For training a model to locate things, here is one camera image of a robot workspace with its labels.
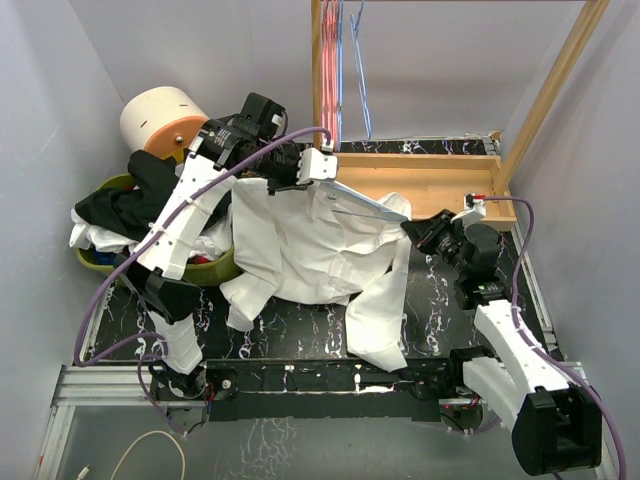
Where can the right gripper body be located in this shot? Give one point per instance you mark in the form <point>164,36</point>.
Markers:
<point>444,238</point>

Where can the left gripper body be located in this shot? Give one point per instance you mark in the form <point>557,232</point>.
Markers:
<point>281,169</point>

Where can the blue wire hanger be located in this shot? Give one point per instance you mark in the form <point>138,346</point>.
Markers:
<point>344,200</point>

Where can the white shirt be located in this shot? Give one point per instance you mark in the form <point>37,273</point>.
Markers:
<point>293,247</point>

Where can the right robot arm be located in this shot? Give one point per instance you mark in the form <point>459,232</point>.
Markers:
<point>510,340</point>

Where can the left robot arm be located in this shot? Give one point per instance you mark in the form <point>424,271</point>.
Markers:
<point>221,150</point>

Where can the wooden clothes rack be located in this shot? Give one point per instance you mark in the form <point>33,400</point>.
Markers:
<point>432,182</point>

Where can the green laundry basket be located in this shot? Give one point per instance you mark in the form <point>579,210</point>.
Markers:
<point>208,274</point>

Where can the white cylindrical bin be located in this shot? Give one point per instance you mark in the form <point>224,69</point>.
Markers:
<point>160,121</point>

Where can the blue hangers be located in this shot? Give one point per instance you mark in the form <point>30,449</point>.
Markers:
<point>354,24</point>

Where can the black garment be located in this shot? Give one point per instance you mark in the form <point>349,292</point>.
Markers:
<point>129,211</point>

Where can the pink hangers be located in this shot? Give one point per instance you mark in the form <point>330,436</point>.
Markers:
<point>331,65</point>

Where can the white clothes in basket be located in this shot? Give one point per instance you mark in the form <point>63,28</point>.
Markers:
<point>209,246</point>

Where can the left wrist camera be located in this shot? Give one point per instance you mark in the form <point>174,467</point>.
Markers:
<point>317,164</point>

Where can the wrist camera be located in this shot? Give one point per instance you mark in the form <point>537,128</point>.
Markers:
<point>317,164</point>
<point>474,210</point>

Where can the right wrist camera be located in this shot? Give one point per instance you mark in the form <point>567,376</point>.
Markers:
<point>474,210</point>

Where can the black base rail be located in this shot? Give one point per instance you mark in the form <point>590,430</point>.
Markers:
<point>426,390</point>

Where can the aluminium frame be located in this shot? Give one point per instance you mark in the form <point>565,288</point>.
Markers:
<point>123,385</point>

